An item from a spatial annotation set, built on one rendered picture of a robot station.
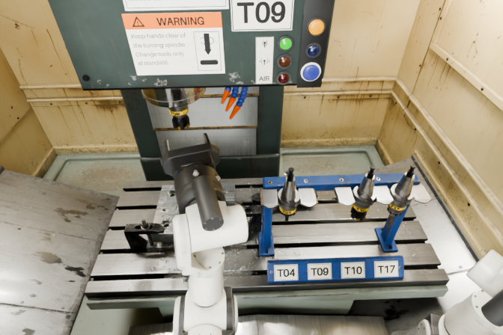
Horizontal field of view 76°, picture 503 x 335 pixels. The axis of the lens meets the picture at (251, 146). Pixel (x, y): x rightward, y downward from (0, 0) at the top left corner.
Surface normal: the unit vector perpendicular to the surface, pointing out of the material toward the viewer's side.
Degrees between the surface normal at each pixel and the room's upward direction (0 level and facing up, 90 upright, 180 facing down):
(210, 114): 90
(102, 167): 0
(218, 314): 26
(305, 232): 0
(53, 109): 90
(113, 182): 0
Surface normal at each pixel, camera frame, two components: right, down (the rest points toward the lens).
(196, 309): 0.11, -0.78
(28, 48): 0.04, 0.64
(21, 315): 0.40, -0.71
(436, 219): -0.41, -0.69
